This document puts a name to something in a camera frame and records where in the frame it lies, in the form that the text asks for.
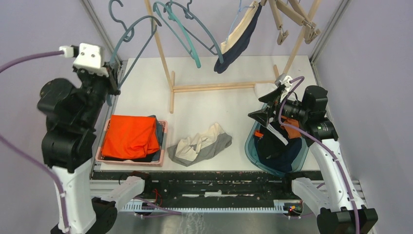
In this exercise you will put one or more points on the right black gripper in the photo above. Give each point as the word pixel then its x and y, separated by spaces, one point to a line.
pixel 262 115

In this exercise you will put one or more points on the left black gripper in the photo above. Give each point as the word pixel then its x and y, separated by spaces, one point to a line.
pixel 112 78

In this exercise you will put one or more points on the black white-band underwear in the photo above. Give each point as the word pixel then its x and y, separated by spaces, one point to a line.
pixel 275 146

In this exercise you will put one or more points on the brown orange underwear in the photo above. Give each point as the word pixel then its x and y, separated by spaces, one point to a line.
pixel 292 133

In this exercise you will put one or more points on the navy cream-band underwear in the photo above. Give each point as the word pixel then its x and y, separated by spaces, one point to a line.
pixel 238 40

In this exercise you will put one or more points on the grey underwear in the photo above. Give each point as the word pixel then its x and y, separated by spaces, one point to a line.
pixel 203 146

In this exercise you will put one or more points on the light blue hanger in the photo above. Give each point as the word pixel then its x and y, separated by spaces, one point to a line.
pixel 235 19

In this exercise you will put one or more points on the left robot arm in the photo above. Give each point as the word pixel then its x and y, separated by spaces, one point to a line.
pixel 67 149

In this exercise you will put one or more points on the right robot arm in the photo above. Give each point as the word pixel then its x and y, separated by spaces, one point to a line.
pixel 339 210

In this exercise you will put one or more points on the white cloth on table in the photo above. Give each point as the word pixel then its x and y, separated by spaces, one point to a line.
pixel 262 89

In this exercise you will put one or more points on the teal plastic tub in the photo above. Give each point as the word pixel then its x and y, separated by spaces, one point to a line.
pixel 252 156

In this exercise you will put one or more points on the orange garment in basket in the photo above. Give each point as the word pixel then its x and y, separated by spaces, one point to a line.
pixel 130 137

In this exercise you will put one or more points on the wooden clothes rack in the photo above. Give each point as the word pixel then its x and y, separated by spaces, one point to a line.
pixel 173 89

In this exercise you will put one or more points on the pink laundry basket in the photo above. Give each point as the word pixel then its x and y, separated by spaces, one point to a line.
pixel 158 163

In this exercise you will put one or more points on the wooden clip hangers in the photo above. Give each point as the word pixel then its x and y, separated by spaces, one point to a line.
pixel 297 14

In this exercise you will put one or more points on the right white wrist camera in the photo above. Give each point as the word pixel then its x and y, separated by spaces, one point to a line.
pixel 285 83

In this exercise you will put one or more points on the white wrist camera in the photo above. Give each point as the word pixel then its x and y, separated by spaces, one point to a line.
pixel 89 57
pixel 285 83

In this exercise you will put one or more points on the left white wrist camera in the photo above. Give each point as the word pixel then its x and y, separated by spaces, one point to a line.
pixel 89 57

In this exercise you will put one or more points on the white cable duct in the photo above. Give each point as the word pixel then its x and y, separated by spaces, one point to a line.
pixel 277 207

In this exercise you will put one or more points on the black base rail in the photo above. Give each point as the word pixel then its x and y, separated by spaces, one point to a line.
pixel 213 189

